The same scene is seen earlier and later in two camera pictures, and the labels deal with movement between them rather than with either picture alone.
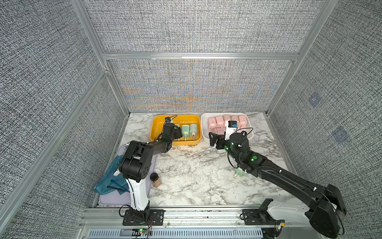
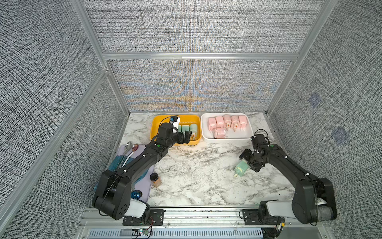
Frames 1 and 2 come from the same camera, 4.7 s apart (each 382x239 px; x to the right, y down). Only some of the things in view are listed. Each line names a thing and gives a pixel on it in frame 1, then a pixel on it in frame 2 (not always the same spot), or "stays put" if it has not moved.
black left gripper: [177, 132] → [186, 137]
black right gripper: [221, 138] → [244, 155]
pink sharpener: [227, 117] stays put
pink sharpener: [235, 117] stays put
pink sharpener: [220, 131] stays put
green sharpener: [193, 131] stays put
